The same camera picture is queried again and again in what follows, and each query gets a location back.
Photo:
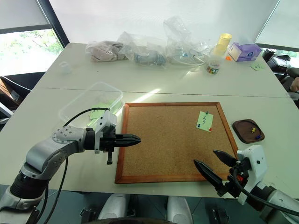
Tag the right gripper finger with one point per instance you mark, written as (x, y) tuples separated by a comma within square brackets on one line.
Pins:
[(225, 157), (210, 173)]

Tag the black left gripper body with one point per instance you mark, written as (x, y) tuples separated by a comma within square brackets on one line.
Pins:
[(107, 142)]

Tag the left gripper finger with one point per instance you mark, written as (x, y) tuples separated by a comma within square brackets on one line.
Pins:
[(128, 143), (128, 137)]

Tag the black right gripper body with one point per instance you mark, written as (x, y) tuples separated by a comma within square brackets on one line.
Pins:
[(233, 186)]

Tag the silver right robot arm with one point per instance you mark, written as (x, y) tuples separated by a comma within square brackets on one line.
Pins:
[(280, 203)]

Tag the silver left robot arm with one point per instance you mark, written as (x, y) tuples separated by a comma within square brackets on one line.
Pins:
[(39, 154)]

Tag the wood-framed cork board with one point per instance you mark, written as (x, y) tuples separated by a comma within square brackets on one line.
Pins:
[(163, 140)]

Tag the yellow push pin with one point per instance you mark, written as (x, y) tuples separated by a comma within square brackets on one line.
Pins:
[(253, 130)]

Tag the green note with scribble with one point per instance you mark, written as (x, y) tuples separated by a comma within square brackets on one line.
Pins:
[(206, 120)]

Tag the small cup of pushpins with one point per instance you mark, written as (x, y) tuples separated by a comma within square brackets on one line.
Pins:
[(213, 67)]

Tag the green note with writing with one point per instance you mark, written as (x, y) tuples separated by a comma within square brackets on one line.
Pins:
[(257, 67)]

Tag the orange push pin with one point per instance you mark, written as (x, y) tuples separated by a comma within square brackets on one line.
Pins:
[(228, 58)]

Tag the brown square tray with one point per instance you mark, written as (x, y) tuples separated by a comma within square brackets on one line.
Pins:
[(244, 130)]

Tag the white rounded shell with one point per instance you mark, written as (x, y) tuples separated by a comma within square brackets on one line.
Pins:
[(113, 206), (178, 210)]

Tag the clear plastic container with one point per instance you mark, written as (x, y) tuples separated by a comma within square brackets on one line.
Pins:
[(77, 102)]

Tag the plastic bag with blue-grey items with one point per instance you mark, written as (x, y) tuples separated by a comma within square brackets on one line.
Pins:
[(144, 57)]

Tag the small clear plastic cup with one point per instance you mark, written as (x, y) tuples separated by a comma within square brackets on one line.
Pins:
[(64, 68)]

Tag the plastic bag with beige items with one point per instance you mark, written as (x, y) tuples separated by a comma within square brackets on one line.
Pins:
[(102, 52)]

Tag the black chair with white base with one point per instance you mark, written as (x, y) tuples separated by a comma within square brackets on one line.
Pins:
[(18, 86)]

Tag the purple tissue box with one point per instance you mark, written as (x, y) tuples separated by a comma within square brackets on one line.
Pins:
[(244, 52)]

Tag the black office chair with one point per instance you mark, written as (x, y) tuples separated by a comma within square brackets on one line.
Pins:
[(278, 63)]

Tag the stack of yellow cups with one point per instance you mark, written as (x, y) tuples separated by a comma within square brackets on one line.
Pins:
[(222, 44)]

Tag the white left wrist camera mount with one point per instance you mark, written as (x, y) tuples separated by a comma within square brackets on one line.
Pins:
[(108, 119)]

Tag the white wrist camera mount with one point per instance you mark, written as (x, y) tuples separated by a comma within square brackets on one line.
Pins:
[(108, 119), (257, 161)]

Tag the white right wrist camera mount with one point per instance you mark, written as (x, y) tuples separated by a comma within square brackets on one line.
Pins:
[(257, 161)]

